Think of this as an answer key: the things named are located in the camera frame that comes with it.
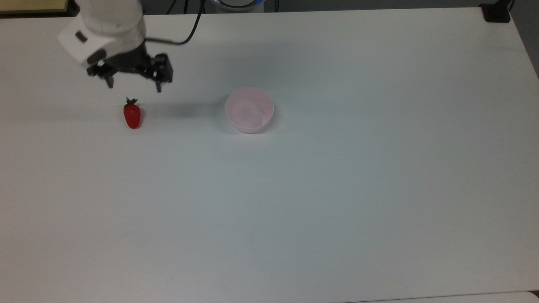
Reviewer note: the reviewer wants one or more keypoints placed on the red strawberry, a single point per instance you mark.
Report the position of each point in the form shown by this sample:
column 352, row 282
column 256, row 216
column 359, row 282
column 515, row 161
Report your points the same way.
column 132, row 114

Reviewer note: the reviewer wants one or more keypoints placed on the wooden framed board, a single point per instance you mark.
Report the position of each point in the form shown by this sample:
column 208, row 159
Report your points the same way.
column 31, row 5

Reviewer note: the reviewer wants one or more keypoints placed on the pink plastic bowl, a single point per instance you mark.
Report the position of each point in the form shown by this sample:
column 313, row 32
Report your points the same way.
column 249, row 111

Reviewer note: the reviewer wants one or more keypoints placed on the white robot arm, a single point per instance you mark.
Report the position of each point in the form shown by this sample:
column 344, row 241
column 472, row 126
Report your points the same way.
column 107, row 25

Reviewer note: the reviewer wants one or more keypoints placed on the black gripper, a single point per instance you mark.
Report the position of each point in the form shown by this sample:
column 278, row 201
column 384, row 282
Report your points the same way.
column 130, row 61

